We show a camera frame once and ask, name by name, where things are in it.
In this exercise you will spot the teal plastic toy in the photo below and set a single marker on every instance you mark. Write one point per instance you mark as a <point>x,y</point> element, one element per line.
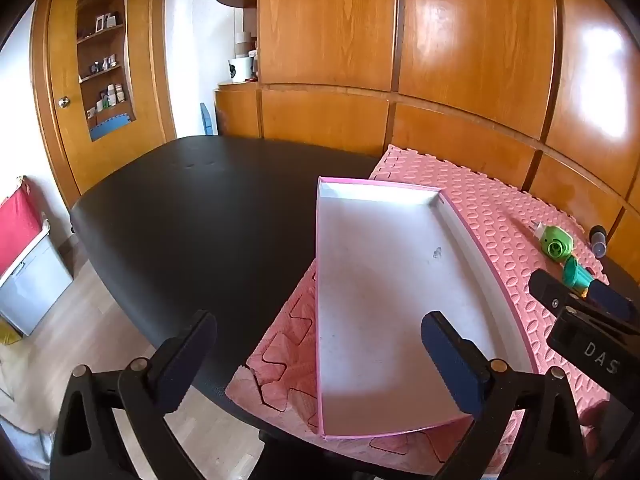
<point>575,274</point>

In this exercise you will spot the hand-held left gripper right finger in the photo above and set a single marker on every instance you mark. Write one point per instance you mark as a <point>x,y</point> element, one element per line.
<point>450,360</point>

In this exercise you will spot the wooden niche shelf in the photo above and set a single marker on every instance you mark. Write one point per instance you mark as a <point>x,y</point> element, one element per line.
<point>102,60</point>

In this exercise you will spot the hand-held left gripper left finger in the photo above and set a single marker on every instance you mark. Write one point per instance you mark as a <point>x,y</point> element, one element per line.
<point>186,360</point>

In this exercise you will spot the wooden door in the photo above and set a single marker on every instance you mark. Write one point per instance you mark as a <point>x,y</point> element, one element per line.
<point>145,85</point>

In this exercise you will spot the green and white round toy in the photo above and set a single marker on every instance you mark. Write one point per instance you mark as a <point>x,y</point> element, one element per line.
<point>555,246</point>

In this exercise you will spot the pink foam puzzle mat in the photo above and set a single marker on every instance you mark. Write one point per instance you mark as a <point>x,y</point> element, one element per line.
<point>500,220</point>

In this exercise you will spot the red cloth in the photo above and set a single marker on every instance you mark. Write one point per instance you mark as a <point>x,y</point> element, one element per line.
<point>17,225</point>

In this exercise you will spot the metal door knob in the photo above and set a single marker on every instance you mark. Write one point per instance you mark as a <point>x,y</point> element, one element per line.
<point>64,102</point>

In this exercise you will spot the yellow item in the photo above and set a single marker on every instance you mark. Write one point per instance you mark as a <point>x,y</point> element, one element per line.
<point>6,334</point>

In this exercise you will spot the small bottle with black cap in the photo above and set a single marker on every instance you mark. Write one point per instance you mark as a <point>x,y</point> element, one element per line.
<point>597,236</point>

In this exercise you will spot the blue foam mat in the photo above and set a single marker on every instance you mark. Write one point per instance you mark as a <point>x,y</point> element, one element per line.
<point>112,126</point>

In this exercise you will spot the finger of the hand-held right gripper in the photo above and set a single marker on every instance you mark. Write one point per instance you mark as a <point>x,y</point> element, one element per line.
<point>612,302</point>
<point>552,292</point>

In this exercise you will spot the cardboard roll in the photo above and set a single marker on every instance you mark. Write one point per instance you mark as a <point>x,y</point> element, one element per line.
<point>243,42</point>

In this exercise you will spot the pink cardboard box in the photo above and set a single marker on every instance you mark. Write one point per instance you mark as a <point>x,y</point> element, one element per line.
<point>390,285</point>

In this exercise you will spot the grey storage bin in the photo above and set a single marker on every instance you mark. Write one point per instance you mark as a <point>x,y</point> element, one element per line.
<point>37,285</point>

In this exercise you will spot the blue foam piece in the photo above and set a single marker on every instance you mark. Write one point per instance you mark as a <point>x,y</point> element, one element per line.
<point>205,119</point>

